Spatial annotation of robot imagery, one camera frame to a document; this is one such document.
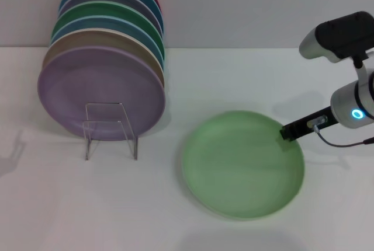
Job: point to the dark green plate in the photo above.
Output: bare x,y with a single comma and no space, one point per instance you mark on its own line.
117,8

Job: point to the light blue plate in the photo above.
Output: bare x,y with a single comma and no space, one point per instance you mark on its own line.
111,23

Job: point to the lavender plate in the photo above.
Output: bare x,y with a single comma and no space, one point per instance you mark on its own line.
96,81

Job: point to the beige plate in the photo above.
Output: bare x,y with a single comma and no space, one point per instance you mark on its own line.
87,39

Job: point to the light green plate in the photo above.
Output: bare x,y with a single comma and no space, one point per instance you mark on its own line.
239,169

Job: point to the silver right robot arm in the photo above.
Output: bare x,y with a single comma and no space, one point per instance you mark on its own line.
347,99

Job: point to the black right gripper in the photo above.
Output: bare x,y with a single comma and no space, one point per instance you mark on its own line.
309,125

